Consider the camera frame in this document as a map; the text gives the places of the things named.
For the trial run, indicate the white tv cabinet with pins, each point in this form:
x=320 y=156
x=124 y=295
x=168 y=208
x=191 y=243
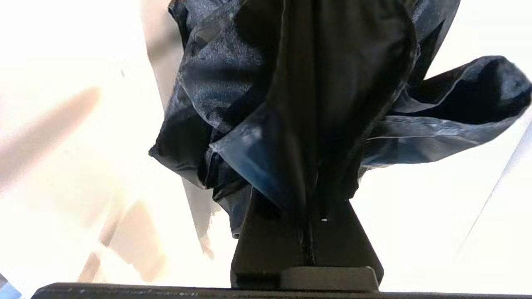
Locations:
x=436 y=216

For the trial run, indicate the black folding umbrella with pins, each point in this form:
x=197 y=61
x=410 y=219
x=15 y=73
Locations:
x=291 y=104

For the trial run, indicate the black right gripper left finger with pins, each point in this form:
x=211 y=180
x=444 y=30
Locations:
x=270 y=249

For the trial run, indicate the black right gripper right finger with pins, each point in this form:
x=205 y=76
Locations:
x=345 y=245

